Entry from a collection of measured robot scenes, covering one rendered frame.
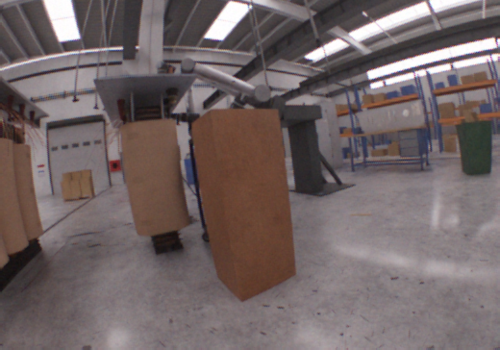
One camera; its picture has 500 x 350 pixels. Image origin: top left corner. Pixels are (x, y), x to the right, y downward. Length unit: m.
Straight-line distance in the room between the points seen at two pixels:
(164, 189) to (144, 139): 0.41
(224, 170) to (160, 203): 0.87
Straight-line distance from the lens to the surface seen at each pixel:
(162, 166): 1.62
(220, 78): 2.26
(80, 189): 8.20
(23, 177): 2.50
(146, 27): 8.98
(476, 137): 3.79
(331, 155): 5.93
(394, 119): 5.36
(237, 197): 0.90
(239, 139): 0.91
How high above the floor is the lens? 0.71
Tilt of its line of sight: 2 degrees down
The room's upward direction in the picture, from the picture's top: 8 degrees counter-clockwise
